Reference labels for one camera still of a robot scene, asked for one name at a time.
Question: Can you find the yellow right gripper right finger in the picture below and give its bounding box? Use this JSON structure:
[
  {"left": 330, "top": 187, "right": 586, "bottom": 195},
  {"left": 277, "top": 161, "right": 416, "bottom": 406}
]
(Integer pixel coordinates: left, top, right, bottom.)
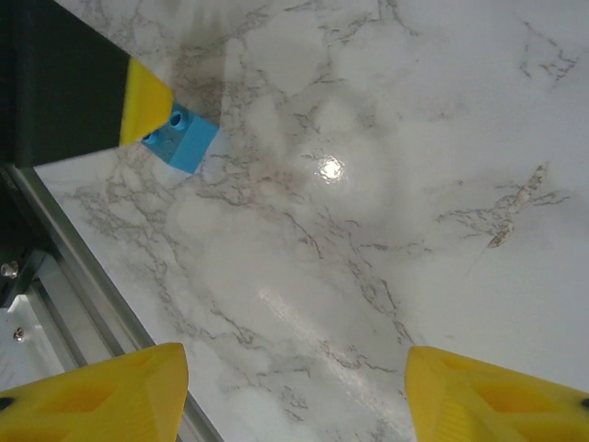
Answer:
[{"left": 403, "top": 344, "right": 589, "bottom": 442}]

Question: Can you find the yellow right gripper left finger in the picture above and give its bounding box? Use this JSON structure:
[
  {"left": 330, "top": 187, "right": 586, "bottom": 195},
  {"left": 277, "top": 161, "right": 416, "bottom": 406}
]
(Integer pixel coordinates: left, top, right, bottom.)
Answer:
[{"left": 0, "top": 342, "right": 190, "bottom": 442}]

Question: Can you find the blue lego brick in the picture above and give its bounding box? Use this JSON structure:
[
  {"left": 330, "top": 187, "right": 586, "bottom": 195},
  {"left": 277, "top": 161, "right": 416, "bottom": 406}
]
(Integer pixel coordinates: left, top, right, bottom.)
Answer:
[{"left": 140, "top": 103, "right": 221, "bottom": 175}]

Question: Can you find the long aluminium base rail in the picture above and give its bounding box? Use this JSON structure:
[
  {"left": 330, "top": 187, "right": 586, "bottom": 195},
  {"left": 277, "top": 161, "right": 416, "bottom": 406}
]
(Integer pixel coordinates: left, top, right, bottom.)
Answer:
[{"left": 0, "top": 163, "right": 215, "bottom": 442}]

